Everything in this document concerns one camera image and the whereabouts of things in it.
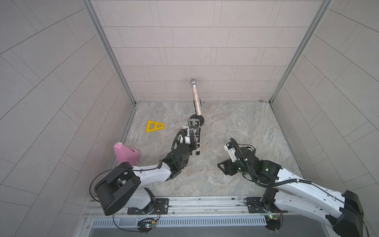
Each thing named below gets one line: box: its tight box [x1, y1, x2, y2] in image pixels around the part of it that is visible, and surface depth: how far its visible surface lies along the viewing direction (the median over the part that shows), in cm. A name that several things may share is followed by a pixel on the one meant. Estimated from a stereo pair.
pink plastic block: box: [113, 143, 142, 166], surface depth 76 cm
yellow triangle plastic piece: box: [146, 120, 166, 133], surface depth 103 cm
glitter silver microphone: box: [189, 78, 202, 117], surface depth 90 cm
